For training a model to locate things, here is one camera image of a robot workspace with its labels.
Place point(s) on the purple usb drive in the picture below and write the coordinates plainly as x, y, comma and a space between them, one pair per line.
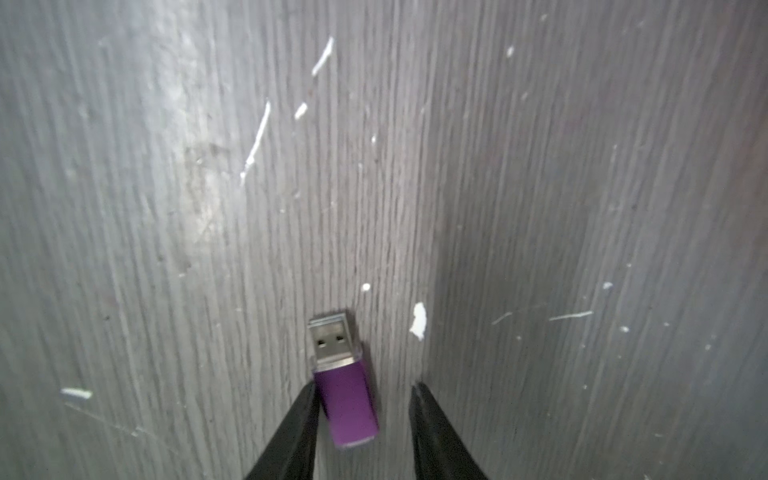
341, 376

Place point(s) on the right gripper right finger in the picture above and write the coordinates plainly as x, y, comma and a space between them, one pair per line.
439, 452

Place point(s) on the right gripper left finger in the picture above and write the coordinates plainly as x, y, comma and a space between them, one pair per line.
290, 453

